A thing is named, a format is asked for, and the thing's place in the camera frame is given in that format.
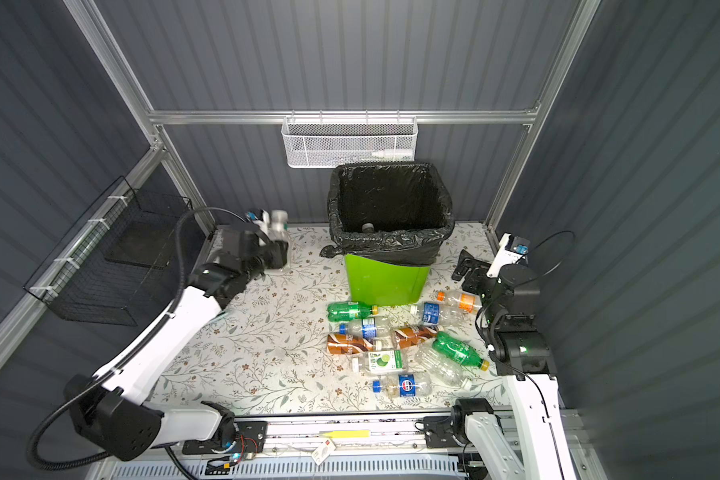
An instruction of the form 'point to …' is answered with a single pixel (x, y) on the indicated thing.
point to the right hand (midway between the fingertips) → (486, 259)
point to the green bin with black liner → (387, 220)
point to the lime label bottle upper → (382, 361)
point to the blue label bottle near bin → (431, 313)
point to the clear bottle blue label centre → (369, 329)
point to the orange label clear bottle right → (463, 302)
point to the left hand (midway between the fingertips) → (279, 243)
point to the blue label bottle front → (405, 385)
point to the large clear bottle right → (439, 365)
